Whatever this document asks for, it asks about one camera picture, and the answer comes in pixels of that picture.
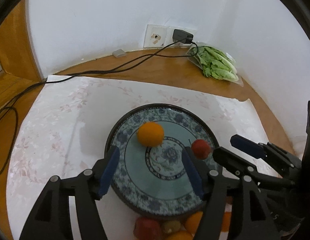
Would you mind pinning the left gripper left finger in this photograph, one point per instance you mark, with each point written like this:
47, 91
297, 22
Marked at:
50, 216

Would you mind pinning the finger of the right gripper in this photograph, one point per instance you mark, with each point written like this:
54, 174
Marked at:
235, 164
255, 148

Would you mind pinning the red apple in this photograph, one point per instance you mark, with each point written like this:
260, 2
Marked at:
227, 215
147, 229
201, 149

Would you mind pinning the red apple back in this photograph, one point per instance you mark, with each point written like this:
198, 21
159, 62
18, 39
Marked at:
201, 149

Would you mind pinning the large orange front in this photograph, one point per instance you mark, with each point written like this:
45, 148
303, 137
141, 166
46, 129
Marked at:
191, 224

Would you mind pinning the green-brown fruit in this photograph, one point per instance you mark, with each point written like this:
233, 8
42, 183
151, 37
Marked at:
170, 227

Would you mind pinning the red apple front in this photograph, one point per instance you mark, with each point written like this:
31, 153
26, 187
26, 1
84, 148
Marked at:
147, 229

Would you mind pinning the blue white patterned plate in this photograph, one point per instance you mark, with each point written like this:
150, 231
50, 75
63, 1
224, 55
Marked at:
153, 181

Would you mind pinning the white floral table mat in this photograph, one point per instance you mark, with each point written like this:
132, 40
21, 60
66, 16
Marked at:
68, 126

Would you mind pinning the bagged green lettuce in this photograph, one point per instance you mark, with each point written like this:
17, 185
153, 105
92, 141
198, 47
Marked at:
214, 63

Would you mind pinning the black power adapter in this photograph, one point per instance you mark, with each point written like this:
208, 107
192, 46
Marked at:
182, 36

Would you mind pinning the white power outlet plate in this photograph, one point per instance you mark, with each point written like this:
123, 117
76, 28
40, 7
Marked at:
169, 35

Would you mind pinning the small grey plastic block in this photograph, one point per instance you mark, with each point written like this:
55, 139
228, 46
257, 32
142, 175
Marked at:
119, 53

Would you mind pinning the white wall socket plate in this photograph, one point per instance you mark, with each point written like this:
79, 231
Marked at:
155, 36

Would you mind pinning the wooden window frame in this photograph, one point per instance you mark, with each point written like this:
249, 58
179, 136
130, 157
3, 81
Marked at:
16, 56

